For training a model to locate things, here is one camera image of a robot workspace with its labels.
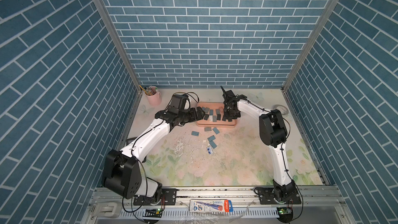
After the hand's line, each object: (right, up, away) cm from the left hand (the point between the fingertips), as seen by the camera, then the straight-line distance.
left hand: (203, 115), depth 82 cm
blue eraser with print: (+5, -15, +12) cm, 20 cm away
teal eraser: (+5, 0, +26) cm, 26 cm away
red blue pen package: (+4, -41, -11) cm, 42 cm away
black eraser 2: (+10, -3, +22) cm, 25 cm away
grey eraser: (+3, -10, +17) cm, 20 cm away
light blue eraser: (+8, -11, +17) cm, 22 cm away
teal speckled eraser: (-5, -13, +14) cm, 20 cm away
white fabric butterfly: (+43, +12, +37) cm, 58 cm away
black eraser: (+2, -3, +22) cm, 22 cm away
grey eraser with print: (+10, 0, +25) cm, 27 cm away
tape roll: (+56, +2, +25) cm, 62 cm away
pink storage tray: (+7, 0, +26) cm, 27 cm away
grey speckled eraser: (+7, -4, +20) cm, 22 cm away
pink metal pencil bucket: (-33, +9, +23) cm, 41 cm away
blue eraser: (+6, -18, +9) cm, 21 cm away
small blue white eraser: (+4, -21, +6) cm, 22 cm away
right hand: (+18, -3, +21) cm, 28 cm away
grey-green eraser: (+2, +2, +26) cm, 26 cm away
